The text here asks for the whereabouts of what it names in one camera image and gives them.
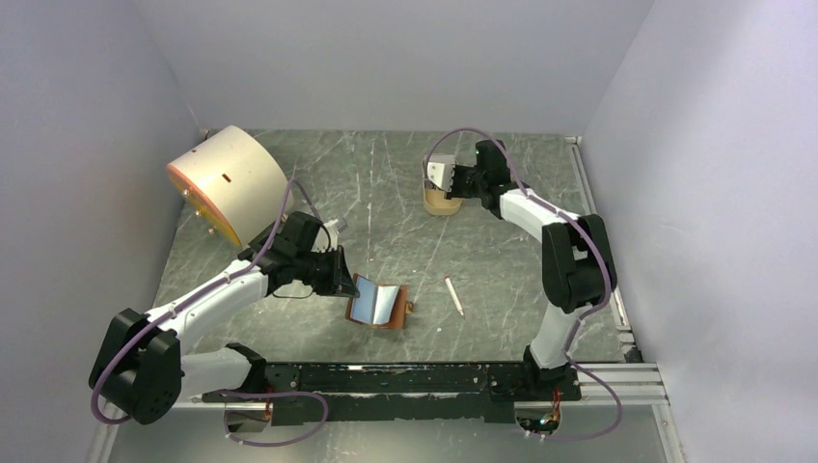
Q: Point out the red capped white marker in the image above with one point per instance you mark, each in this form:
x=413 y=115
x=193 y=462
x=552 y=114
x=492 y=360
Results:
x=454 y=296

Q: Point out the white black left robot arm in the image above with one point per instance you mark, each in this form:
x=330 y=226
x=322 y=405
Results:
x=145 y=363

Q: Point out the beige cylindrical drum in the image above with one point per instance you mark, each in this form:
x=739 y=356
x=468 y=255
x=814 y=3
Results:
x=232 y=181

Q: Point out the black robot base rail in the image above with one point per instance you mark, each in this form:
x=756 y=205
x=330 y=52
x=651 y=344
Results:
x=371 y=392

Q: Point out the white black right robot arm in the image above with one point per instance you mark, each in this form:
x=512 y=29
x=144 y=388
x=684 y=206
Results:
x=577 y=265

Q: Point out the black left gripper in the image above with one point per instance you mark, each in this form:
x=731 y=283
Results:
x=340 y=282

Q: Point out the brown leather card holder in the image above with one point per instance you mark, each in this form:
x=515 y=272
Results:
x=379 y=306

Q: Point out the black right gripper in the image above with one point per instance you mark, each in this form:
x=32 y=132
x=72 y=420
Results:
x=457 y=171

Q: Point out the beige card tray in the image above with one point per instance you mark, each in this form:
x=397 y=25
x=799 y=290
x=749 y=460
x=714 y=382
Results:
x=437 y=200

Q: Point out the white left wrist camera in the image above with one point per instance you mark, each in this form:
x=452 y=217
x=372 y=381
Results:
x=328 y=237

